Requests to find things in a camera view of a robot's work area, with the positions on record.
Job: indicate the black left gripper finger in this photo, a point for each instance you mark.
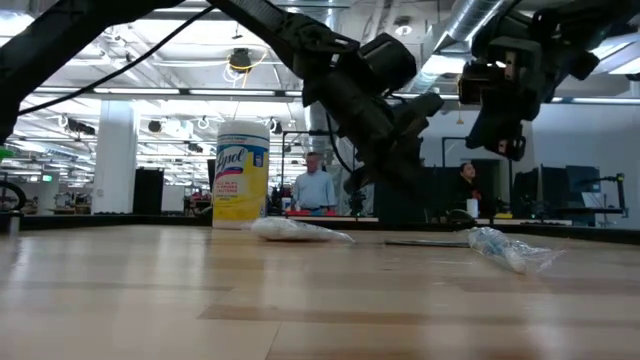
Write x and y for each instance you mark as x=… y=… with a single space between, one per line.
x=392 y=172
x=415 y=155

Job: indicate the light blue bagged toothbrush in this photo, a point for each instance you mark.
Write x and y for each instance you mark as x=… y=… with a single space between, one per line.
x=510 y=252

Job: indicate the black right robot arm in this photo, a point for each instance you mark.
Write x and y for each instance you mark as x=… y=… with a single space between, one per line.
x=575 y=25

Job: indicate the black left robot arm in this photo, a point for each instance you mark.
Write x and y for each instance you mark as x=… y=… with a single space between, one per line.
x=40 y=45

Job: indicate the seated person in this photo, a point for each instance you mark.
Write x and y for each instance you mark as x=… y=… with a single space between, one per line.
x=469 y=185

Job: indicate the white cylinder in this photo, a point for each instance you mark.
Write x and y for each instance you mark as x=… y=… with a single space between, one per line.
x=472 y=207

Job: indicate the standing person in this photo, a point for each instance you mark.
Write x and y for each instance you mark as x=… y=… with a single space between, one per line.
x=314 y=190

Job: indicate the red background tray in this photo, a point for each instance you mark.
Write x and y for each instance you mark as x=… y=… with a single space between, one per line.
x=305 y=213

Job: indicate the dark background monitor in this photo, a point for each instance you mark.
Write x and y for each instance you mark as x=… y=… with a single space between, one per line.
x=582 y=185

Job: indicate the yellow white wipes canister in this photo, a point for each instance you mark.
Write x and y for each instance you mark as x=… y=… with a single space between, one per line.
x=240 y=170

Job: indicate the overhead bar with light strips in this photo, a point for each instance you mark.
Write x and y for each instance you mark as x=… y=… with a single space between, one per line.
x=150 y=91

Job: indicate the black partition panel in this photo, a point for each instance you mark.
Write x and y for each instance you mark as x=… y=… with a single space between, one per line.
x=148 y=192

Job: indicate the white pillar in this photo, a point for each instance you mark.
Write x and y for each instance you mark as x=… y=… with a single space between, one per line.
x=115 y=160

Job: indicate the black curved hoop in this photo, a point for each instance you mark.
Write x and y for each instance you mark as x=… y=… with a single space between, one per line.
x=22 y=192

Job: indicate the black frame stand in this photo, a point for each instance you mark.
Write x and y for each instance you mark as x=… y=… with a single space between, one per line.
x=300 y=132
x=450 y=138

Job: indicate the black partition wall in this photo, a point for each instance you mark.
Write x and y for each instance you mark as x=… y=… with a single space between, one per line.
x=440 y=200

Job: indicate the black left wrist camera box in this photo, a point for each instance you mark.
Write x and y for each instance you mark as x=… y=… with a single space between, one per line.
x=390 y=60

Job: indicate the silver ventilation duct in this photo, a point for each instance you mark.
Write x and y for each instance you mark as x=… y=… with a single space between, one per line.
x=470 y=20

